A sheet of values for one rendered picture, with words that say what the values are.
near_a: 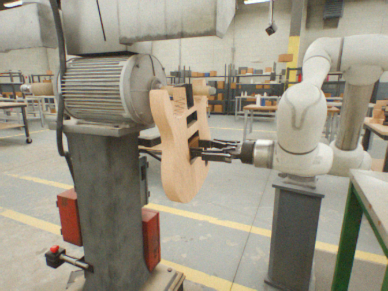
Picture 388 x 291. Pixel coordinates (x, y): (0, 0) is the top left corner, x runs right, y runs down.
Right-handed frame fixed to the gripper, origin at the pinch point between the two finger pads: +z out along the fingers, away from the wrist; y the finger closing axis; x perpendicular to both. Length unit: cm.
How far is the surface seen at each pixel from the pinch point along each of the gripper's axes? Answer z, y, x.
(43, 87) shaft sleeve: 73, 3, 21
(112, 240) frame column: 34, -15, -39
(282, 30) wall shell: 59, 1128, 61
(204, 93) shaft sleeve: -2.9, 3.4, 18.3
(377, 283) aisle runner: -90, 74, -120
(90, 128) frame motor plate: 37.6, -9.0, 7.7
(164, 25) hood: 3.2, -7.5, 38.4
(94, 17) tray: 35, 2, 44
